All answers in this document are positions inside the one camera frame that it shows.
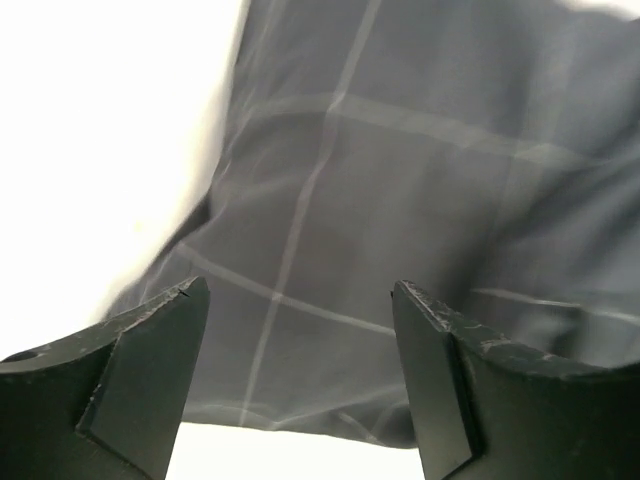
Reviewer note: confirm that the dark grey checked pillowcase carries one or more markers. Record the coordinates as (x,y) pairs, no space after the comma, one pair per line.
(486,150)

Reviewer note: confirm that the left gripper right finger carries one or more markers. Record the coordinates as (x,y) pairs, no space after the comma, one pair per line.
(486,407)

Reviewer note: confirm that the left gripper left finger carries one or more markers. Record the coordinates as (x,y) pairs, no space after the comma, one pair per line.
(105,402)

